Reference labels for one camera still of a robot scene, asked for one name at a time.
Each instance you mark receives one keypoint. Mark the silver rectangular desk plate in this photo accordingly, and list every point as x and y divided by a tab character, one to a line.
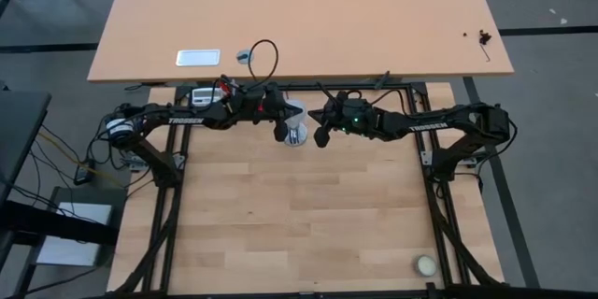
198	58

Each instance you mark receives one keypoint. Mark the black power adapter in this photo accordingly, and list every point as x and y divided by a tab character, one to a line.
84	173

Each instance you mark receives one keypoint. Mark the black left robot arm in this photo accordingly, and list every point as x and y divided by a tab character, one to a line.
187	119

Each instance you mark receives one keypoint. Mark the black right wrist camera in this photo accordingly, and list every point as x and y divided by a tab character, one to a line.
322	137

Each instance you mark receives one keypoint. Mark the silver mounting bracket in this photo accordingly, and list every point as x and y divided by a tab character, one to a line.
426	158

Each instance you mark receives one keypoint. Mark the grey desk calculator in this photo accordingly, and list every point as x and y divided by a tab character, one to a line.
205	95

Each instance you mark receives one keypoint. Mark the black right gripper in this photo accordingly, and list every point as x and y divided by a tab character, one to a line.
355	114

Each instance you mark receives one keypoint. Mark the dark side table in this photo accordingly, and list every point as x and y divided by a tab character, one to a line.
21	126

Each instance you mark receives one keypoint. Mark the white box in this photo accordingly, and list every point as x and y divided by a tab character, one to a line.
75	238

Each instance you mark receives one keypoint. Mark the beige wooden desk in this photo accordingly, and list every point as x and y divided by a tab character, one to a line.
303	9

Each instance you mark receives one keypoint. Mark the black hex key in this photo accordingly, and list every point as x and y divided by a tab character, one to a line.
486	54

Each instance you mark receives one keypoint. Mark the white lightbulb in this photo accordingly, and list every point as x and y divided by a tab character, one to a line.
298	119

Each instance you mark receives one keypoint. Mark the black stand beam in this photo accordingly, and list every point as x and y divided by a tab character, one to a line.
56	223

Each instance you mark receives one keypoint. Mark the black desk clamp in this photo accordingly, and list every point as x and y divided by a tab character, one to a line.
381	80

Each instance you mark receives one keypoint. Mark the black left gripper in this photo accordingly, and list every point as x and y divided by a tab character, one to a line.
259	105

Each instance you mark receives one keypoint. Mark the small white ball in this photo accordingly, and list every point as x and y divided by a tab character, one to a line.
425	266

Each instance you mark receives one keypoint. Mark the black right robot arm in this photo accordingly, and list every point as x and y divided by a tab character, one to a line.
439	126

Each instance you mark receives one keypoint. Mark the black aluminium frame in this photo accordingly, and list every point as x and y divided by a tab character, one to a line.
168	224

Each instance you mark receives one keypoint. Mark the metal lamp socket base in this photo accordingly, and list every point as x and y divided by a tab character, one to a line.
296	138

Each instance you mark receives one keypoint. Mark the small black clump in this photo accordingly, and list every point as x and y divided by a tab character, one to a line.
484	36

